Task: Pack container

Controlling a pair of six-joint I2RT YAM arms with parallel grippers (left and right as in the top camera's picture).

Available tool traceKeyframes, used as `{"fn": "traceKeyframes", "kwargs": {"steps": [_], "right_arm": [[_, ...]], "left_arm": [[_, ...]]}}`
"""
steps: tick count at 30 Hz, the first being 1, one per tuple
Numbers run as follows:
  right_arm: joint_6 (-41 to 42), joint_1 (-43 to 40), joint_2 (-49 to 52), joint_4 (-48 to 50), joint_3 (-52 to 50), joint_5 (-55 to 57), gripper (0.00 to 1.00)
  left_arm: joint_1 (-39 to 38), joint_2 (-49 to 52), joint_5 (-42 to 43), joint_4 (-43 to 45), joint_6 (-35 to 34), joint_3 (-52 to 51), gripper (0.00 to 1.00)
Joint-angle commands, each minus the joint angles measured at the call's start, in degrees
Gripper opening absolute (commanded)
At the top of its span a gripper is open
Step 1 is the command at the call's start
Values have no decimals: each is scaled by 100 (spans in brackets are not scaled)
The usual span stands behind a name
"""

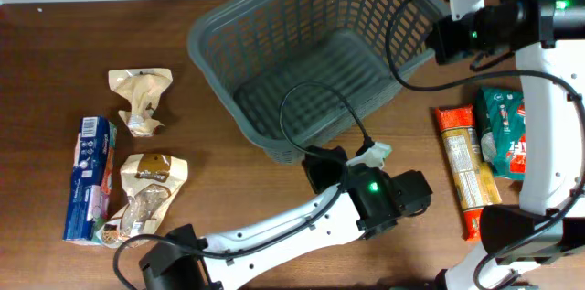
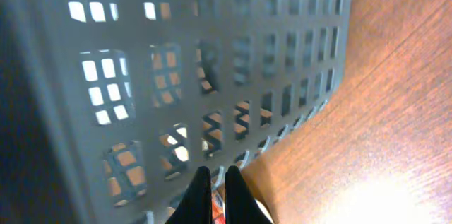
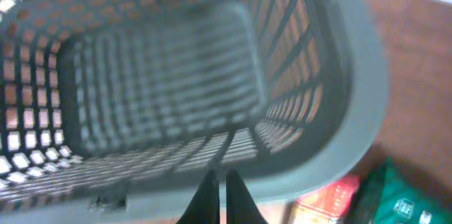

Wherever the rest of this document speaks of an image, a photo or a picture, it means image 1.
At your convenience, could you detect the beige brown snack pouch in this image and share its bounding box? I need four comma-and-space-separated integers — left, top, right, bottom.
97, 153, 188, 249

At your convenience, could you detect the green Nescafe coffee bag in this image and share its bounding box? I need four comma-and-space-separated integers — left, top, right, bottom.
474, 86, 527, 181

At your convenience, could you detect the grey plastic shopping basket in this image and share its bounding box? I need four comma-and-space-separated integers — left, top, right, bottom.
187, 0, 450, 165

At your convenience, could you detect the blue Kleenex tissue pack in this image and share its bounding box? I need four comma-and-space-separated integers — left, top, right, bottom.
63, 116, 117, 245

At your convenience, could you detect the crumpled beige paper pouch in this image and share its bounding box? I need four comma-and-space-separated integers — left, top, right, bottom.
108, 68, 173, 137

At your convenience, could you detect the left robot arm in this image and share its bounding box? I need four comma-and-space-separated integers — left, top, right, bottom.
139, 144, 432, 289

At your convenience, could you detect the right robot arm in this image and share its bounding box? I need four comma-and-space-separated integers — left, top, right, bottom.
429, 0, 584, 289

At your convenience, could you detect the orange spaghetti packet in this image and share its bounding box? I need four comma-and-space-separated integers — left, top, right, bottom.
434, 105, 502, 242

